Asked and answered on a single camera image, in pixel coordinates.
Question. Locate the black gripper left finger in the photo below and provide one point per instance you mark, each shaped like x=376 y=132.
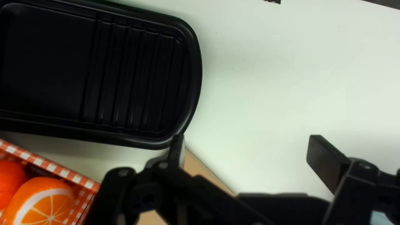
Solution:
x=166 y=195

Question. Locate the black plastic tray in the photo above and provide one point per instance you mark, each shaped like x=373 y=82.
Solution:
x=82 y=70

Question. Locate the red plush toy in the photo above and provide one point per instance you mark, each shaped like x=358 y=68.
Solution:
x=10 y=182

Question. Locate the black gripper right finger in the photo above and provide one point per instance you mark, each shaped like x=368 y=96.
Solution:
x=366 y=191

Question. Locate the orange slice plush toy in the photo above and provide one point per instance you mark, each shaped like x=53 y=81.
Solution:
x=38 y=201

